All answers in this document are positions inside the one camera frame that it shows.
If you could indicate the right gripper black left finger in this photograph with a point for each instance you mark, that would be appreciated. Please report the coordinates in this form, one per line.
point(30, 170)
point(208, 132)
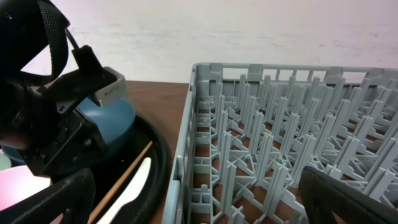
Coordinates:
point(72, 197)

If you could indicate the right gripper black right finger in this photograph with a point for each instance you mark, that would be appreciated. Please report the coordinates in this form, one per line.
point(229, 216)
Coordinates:
point(324, 198)

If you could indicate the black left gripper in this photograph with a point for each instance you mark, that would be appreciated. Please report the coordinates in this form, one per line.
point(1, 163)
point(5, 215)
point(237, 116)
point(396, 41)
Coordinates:
point(51, 130)

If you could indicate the dark blue bowl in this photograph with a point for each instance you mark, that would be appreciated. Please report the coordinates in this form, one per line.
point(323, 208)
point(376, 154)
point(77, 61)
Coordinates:
point(114, 121)

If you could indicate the pale green bowl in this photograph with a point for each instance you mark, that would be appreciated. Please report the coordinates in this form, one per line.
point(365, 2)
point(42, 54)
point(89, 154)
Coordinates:
point(5, 162)

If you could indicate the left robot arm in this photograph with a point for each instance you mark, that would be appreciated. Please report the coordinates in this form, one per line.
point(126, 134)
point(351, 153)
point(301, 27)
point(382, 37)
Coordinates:
point(44, 77)

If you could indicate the grey plastic dishwasher rack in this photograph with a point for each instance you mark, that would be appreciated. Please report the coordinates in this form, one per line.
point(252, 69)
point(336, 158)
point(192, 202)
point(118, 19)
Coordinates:
point(249, 130)

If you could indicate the round black tray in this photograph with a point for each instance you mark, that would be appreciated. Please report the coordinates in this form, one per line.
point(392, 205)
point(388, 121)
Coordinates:
point(106, 174)

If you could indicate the white plastic knife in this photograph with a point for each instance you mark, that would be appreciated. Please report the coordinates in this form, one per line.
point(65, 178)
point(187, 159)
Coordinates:
point(130, 193)

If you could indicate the pink plastic cup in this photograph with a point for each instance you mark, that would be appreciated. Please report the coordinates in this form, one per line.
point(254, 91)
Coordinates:
point(18, 183)

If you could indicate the wooden chopstick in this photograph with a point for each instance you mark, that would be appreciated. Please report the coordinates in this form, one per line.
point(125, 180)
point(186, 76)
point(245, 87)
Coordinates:
point(105, 200)

